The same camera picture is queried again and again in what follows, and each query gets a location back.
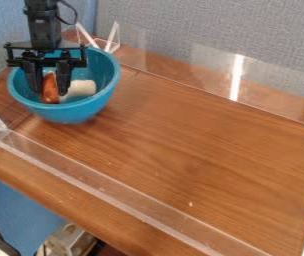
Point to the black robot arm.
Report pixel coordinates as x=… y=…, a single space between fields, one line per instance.
x=68 y=14

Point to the clear acrylic barrier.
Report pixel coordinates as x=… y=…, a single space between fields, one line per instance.
x=185 y=228
x=245 y=80

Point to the white device under table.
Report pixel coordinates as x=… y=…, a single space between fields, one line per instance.
x=68 y=241

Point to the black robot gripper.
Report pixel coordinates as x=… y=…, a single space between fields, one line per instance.
x=45 y=50

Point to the clear acrylic barrier back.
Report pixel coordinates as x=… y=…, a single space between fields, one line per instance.
x=245 y=80

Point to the clear acrylic barrier front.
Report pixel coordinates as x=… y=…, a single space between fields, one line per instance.
x=185 y=228

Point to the clear acrylic corner bracket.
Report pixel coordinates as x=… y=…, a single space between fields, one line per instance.
x=74 y=33

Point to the brown and white toy mushroom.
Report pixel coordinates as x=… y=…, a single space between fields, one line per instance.
x=81 y=88

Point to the blue bowl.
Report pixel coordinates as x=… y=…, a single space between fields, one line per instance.
x=77 y=109

